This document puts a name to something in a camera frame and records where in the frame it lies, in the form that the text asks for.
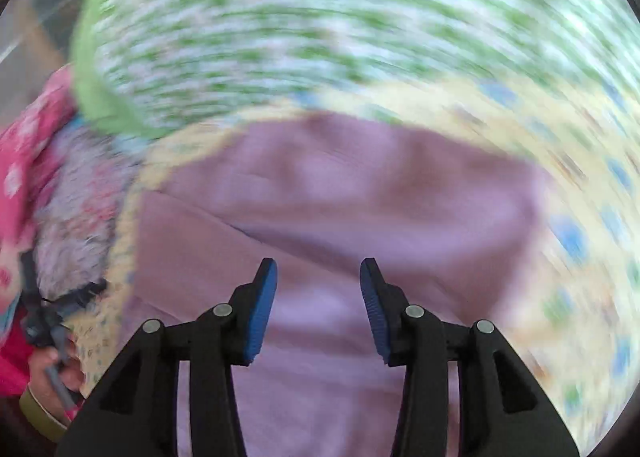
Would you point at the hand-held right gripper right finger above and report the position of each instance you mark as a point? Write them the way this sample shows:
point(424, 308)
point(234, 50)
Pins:
point(375, 317)

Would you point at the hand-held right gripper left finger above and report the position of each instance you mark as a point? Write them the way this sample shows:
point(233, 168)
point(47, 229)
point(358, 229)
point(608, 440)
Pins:
point(260, 317)

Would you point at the purple knit sweater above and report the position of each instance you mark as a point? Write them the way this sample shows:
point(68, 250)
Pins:
point(340, 187)

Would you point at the person's left forearm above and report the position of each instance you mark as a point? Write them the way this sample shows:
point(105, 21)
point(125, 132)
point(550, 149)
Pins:
point(42, 414)

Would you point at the person's left hand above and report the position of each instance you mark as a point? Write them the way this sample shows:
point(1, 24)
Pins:
point(47, 387)

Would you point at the purple floral pillow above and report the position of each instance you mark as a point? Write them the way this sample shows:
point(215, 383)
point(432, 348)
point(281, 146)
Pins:
point(80, 217)

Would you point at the pink floral blanket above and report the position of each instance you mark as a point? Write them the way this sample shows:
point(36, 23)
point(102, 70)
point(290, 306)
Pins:
point(25, 172)

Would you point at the green pillow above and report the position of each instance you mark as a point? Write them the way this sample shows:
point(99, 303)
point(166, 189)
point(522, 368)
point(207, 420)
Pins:
point(97, 92)

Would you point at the yellow bear-print bed sheet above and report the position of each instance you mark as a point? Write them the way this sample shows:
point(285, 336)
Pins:
point(590, 217)

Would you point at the green checkered quilt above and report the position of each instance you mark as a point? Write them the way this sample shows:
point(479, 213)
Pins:
point(325, 22)

